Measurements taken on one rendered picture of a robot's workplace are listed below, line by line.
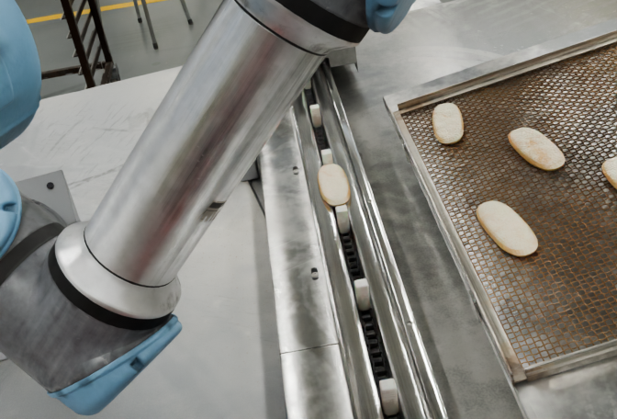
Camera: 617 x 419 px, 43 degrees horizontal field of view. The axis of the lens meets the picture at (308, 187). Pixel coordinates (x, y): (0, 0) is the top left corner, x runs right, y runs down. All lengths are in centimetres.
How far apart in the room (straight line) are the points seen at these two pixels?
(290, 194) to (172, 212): 37
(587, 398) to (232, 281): 43
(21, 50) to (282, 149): 82
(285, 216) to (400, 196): 17
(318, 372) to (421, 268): 22
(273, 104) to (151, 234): 14
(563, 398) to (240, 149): 31
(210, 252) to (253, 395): 25
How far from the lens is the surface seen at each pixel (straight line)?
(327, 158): 102
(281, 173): 100
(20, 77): 26
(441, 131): 97
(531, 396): 65
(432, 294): 84
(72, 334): 66
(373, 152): 110
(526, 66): 108
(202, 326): 85
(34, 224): 71
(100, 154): 125
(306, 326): 76
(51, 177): 94
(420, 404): 69
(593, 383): 65
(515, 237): 77
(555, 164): 87
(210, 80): 56
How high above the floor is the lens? 136
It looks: 31 degrees down
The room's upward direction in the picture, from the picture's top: 9 degrees counter-clockwise
